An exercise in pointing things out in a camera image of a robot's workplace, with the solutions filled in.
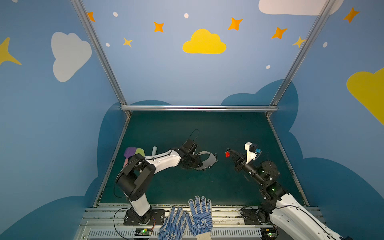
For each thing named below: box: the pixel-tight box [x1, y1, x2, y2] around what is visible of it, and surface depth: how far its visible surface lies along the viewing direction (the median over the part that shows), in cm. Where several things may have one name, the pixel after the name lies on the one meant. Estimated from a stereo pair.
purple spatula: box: [123, 147, 137, 168], surface depth 100 cm
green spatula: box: [134, 147, 145, 157], surface depth 101 cm
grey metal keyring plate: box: [195, 150, 218, 171], surface depth 98 cm
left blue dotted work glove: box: [158, 205, 192, 240], surface depth 73 cm
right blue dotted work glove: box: [185, 195, 213, 236], surface depth 76 cm
